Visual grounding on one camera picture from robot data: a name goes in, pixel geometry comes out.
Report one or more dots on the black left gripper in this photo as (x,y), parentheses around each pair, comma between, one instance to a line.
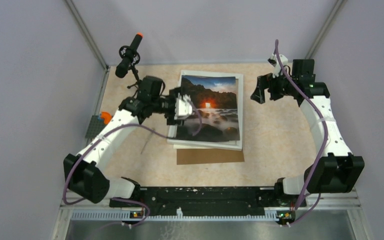
(173,94)

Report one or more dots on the aluminium front rail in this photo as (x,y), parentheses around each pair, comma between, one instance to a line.
(336,216)

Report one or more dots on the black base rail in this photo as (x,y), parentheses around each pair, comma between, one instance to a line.
(213,201)

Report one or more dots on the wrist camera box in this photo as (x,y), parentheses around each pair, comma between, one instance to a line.
(273,60)
(183,107)

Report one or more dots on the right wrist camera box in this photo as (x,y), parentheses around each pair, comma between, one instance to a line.
(273,60)

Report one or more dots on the black microphone tripod stand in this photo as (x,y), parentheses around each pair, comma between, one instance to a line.
(135,78)

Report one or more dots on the brown frame backing board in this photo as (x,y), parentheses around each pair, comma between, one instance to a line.
(208,156)

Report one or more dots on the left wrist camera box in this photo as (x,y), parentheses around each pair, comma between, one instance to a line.
(183,107)

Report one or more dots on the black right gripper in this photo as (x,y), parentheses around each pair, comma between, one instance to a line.
(263,82)

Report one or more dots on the volcano photo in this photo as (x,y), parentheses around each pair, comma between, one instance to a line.
(217,103)

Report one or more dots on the grey lego baseplate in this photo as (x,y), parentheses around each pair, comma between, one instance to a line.
(96,125)

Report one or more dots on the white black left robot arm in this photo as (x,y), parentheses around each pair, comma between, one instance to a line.
(84,171)

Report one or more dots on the black microphone orange tip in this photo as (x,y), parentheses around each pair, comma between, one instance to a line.
(129,57)

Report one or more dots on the white picture frame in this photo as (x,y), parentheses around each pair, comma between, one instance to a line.
(230,145)

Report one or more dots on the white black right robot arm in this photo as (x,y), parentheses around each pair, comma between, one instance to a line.
(336,169)

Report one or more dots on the orange curved toy block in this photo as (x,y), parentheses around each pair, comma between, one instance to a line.
(106,117)

